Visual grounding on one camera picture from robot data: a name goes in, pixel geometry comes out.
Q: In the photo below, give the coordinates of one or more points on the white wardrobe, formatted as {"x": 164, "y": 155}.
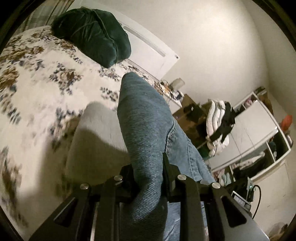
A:
{"x": 257, "y": 143}

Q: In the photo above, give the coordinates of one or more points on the large brown cardboard box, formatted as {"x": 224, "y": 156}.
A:
{"x": 192, "y": 120}

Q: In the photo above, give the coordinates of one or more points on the orange object on wardrobe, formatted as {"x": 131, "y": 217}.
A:
{"x": 286, "y": 123}

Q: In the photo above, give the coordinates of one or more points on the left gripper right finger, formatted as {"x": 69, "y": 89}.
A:
{"x": 208, "y": 212}

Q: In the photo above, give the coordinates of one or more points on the black clothes on chair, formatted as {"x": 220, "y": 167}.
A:
{"x": 228, "y": 121}

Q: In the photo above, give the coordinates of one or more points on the blue denim jeans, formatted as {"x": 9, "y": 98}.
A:
{"x": 150, "y": 132}

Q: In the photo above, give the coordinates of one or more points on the white bed headboard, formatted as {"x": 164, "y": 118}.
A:
{"x": 148, "y": 51}

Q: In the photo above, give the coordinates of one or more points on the dark green velvet duvet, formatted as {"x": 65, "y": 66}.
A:
{"x": 96, "y": 33}

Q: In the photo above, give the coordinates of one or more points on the floral bed blanket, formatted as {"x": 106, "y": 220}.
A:
{"x": 46, "y": 84}

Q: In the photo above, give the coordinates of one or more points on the beige table lamp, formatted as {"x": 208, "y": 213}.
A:
{"x": 177, "y": 84}

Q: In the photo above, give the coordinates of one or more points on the white bedside table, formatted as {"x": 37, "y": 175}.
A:
{"x": 173, "y": 98}

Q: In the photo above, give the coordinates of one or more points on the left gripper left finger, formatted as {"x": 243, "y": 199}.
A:
{"x": 90, "y": 212}

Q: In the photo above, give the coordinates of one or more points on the white puffer jacket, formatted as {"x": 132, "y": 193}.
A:
{"x": 216, "y": 143}

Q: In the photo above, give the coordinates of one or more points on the grey green curtain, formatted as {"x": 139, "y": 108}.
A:
{"x": 44, "y": 14}

